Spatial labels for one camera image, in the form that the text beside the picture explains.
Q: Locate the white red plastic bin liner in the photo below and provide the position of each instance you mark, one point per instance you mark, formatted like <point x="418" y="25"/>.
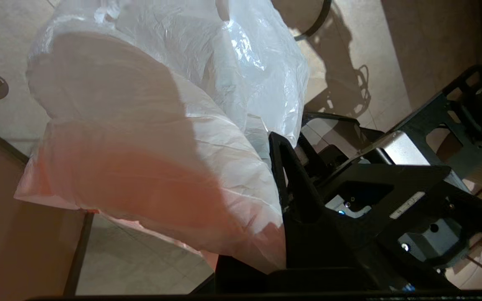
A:
<point x="140" y="146"/>

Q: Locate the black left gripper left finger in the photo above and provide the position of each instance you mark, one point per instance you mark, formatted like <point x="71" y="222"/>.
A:
<point x="232" y="265"/>

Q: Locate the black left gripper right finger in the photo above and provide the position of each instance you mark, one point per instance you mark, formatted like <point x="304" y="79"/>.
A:
<point x="303" y="234"/>

